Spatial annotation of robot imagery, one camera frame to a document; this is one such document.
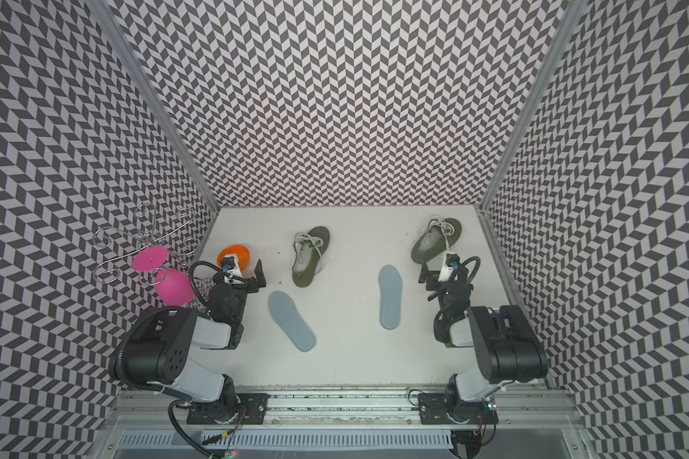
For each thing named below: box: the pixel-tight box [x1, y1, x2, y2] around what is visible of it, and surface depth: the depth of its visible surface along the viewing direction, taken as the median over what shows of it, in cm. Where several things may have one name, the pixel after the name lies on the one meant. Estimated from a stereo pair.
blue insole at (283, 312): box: [267, 290, 316, 352], surface depth 91 cm
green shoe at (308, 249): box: [291, 225, 331, 288], surface depth 100 cm
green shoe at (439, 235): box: [411, 214, 463, 264], surface depth 104 cm
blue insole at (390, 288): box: [377, 264, 403, 330], surface depth 95 cm
